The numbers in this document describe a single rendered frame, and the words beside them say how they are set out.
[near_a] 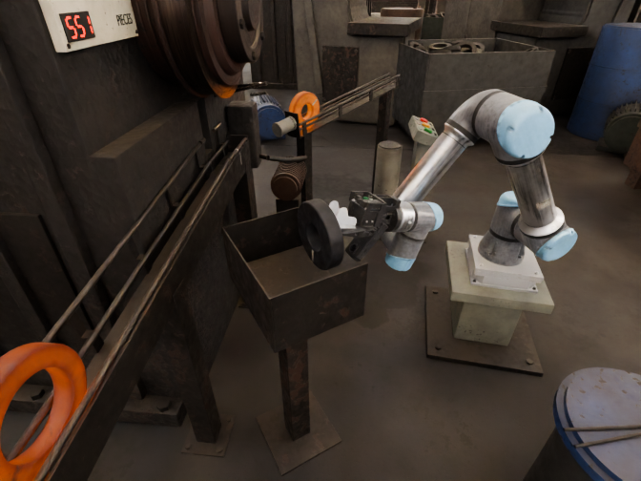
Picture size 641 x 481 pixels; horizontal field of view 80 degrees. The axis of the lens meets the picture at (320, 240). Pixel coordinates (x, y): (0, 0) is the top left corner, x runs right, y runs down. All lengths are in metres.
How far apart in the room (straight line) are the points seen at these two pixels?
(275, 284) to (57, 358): 0.42
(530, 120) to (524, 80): 2.61
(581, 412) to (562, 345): 0.81
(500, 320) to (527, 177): 0.64
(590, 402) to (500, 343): 0.65
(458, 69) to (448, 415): 2.51
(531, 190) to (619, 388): 0.49
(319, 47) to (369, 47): 0.47
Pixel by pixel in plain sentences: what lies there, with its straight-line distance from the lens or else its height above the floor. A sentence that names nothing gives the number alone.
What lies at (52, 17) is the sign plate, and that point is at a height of 1.11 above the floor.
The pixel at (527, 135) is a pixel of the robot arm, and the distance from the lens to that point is 0.99.
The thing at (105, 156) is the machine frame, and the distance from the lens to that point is 0.90.
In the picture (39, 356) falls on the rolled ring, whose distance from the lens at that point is 0.66.
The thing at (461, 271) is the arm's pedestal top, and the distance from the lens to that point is 1.47.
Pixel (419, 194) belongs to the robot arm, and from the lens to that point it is 1.09.
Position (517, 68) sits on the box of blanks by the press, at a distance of 3.52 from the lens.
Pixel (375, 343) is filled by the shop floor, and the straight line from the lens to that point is 1.56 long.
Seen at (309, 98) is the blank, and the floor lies 0.76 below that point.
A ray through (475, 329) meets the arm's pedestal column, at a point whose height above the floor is 0.08.
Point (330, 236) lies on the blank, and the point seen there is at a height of 0.74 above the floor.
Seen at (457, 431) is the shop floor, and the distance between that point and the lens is 1.40.
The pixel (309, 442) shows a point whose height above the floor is 0.01.
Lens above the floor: 1.16
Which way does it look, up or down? 34 degrees down
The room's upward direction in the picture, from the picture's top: straight up
